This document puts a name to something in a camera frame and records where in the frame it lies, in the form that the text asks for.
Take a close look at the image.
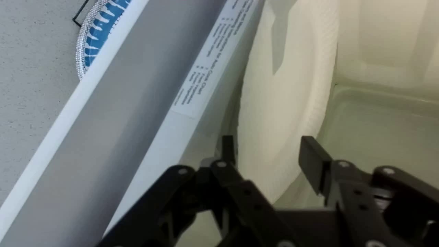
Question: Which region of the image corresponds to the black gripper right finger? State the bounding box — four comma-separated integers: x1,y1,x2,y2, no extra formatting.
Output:
299,136,439,247

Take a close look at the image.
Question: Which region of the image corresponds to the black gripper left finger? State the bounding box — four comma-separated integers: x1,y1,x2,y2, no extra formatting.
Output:
97,136,297,247

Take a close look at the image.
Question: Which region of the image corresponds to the blue patterned decorative plate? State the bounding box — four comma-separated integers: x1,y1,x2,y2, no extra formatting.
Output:
72,0,131,80

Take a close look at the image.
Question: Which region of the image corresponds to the white plate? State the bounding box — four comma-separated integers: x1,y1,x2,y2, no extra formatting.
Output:
237,0,340,202

